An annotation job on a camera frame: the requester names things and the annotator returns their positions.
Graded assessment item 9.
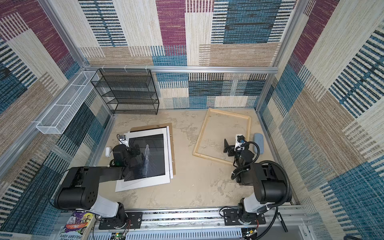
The white wire mesh basket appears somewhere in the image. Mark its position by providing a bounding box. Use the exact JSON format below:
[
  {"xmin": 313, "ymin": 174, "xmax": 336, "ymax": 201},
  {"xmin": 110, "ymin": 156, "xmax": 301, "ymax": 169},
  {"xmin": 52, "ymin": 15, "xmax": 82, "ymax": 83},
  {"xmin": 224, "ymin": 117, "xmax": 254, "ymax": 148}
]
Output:
[{"xmin": 36, "ymin": 71, "xmax": 96, "ymax": 135}]

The black marker pen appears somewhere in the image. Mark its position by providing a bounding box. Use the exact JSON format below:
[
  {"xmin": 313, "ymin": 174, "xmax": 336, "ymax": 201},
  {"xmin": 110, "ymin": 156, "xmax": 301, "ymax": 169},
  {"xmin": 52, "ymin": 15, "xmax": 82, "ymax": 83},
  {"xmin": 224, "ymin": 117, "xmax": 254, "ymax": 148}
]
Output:
[{"xmin": 278, "ymin": 212, "xmax": 289, "ymax": 233}]

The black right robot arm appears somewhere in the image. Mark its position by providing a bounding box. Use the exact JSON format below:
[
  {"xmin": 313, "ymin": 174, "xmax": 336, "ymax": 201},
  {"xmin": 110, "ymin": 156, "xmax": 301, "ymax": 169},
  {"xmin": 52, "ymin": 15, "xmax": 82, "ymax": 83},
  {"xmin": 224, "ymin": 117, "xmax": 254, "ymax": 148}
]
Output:
[{"xmin": 219, "ymin": 135, "xmax": 292, "ymax": 226}]

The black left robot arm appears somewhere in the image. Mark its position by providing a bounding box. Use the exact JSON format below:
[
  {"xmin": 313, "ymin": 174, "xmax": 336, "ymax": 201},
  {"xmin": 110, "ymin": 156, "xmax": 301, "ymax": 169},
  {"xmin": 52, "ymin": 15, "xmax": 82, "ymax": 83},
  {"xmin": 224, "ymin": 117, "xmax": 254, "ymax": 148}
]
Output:
[{"xmin": 53, "ymin": 144, "xmax": 143, "ymax": 231}]

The black wire shelf rack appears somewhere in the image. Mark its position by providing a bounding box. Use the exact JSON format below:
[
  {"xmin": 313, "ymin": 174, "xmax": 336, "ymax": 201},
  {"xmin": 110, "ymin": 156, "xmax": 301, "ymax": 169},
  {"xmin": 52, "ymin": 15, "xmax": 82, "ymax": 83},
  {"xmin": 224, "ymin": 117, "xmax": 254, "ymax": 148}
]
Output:
[{"xmin": 91, "ymin": 69, "xmax": 160, "ymax": 115}]

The colourful treehouse book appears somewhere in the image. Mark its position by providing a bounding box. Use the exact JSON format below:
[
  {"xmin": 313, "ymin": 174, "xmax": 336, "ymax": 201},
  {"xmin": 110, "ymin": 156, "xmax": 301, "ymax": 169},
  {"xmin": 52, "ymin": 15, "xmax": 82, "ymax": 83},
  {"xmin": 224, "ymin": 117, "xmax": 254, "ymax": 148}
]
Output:
[{"xmin": 57, "ymin": 212, "xmax": 96, "ymax": 240}]

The grey blue oval case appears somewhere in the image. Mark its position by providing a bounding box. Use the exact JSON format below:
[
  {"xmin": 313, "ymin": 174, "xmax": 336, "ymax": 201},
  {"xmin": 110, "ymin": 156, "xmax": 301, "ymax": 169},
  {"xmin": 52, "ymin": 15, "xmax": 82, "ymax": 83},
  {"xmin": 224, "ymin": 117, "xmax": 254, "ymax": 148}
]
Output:
[{"xmin": 253, "ymin": 133, "xmax": 264, "ymax": 155}]

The small white plastic device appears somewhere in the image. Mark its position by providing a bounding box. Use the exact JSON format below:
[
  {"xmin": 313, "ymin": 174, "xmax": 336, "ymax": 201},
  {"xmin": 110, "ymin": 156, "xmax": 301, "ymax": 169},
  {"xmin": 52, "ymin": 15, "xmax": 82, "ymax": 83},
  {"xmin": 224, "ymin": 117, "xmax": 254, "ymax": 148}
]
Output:
[{"xmin": 105, "ymin": 147, "xmax": 112, "ymax": 158}]

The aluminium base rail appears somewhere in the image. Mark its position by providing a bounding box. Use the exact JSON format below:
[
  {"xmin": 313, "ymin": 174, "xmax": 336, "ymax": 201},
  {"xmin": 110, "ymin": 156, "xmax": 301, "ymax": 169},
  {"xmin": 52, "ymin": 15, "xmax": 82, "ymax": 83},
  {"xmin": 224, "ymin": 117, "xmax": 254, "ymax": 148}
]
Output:
[{"xmin": 86, "ymin": 205, "xmax": 307, "ymax": 240}]

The light wooden picture frame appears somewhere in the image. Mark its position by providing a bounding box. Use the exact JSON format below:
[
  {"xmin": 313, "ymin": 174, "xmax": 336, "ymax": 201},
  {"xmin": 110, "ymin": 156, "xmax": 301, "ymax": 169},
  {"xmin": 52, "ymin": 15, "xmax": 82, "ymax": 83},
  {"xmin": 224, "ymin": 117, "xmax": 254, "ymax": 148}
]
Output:
[{"xmin": 193, "ymin": 109, "xmax": 252, "ymax": 165}]

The white photo mat board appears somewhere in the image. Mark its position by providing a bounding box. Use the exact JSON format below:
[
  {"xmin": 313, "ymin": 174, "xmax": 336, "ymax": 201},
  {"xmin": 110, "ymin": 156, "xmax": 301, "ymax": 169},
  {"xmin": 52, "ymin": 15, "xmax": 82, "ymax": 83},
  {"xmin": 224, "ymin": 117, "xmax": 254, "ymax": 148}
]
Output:
[{"xmin": 116, "ymin": 128, "xmax": 172, "ymax": 192}]

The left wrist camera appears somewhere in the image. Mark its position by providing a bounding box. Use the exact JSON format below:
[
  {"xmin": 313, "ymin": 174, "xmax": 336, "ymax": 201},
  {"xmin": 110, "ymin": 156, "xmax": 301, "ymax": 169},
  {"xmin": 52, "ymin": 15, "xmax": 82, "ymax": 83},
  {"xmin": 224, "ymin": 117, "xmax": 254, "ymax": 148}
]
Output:
[{"xmin": 117, "ymin": 134, "xmax": 127, "ymax": 144}]

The brown frame backing board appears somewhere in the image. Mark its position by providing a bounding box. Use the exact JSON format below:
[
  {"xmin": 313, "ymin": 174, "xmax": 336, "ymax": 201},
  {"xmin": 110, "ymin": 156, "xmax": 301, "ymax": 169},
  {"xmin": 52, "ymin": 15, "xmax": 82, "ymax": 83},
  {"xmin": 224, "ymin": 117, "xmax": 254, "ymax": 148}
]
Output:
[{"xmin": 130, "ymin": 123, "xmax": 176, "ymax": 179}]

